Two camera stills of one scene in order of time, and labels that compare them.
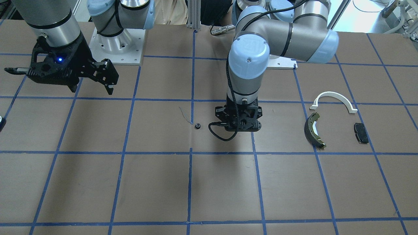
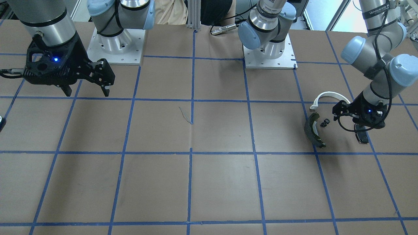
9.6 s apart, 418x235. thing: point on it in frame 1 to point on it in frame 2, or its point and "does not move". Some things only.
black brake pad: x=361 y=133 does not move
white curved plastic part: x=314 y=106 does not move
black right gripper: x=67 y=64 does not move
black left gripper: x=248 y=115 to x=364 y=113
